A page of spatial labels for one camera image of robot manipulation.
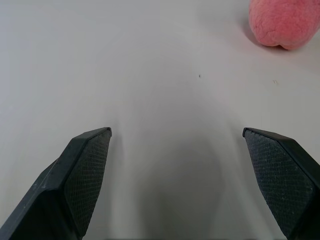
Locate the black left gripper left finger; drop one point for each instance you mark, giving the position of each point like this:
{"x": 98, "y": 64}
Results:
{"x": 62, "y": 185}

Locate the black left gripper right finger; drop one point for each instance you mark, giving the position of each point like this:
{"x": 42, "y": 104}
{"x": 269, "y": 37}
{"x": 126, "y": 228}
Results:
{"x": 287, "y": 180}

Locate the pink plush peach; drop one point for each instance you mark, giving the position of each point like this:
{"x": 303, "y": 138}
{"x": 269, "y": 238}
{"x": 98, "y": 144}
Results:
{"x": 282, "y": 21}

